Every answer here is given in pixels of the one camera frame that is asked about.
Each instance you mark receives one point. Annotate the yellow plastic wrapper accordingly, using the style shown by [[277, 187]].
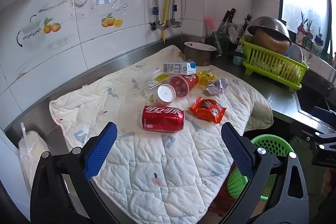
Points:
[[205, 77]]

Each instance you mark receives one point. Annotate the white blue milk carton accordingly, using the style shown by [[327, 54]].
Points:
[[180, 68]]

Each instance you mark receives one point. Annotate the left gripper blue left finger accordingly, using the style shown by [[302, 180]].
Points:
[[99, 148]]

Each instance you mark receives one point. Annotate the white quilted mat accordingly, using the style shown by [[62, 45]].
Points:
[[153, 177]]

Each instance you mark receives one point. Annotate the green mesh trash basket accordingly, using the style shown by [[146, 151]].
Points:
[[269, 151]]

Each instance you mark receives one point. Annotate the teal cup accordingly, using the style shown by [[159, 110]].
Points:
[[238, 55]]

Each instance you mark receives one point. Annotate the red plastic cup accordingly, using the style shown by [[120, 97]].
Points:
[[183, 84]]

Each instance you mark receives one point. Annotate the knife block with knives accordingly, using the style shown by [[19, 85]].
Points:
[[227, 36]]

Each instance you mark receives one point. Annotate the green dish rack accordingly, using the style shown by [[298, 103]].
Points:
[[273, 65]]

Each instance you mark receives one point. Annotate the steel bowl upside down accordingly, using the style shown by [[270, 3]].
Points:
[[273, 27]]

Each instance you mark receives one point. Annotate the brown clay pot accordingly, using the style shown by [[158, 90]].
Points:
[[262, 39]]

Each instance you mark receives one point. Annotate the orange snack wrapper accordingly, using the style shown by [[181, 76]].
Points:
[[208, 109]]

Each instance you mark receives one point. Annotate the plastic bag stack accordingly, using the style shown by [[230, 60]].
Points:
[[30, 147]]

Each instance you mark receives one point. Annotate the white paper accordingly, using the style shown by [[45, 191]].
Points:
[[216, 87]]

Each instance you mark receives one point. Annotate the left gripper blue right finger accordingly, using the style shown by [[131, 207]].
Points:
[[240, 148]]

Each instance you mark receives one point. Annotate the metal pot with plate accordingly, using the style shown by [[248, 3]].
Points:
[[200, 53]]

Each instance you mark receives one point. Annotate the red cola can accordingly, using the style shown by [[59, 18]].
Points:
[[162, 119]]

